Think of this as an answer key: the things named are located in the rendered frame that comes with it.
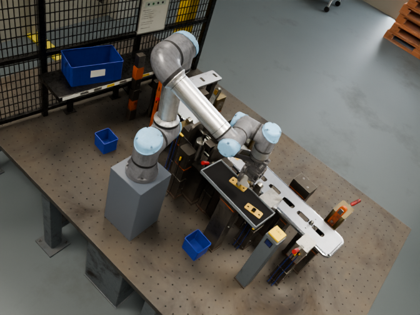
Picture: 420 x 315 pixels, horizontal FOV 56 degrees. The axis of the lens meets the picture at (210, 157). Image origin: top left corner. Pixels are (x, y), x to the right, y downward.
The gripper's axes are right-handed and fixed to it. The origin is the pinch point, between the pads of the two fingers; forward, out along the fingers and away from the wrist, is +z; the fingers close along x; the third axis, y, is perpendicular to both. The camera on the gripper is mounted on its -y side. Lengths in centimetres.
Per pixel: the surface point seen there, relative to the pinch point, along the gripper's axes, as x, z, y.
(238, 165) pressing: 30.8, 23.4, -12.7
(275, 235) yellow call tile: -4.9, 7.4, 26.6
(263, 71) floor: 283, 123, -109
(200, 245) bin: -5, 53, -1
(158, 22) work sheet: 69, 2, -114
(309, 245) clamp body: 11.3, 17.3, 41.2
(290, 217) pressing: 24.2, 23.4, 26.3
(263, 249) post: -6.7, 18.5, 26.0
